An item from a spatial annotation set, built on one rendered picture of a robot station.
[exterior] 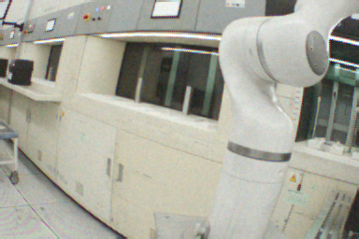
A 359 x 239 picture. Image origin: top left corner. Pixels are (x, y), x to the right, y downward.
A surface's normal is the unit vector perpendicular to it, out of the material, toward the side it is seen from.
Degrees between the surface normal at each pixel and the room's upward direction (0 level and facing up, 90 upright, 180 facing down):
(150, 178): 90
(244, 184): 90
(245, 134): 89
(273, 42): 95
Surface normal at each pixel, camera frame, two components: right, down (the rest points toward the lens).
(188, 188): -0.61, -0.02
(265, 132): -0.30, -0.07
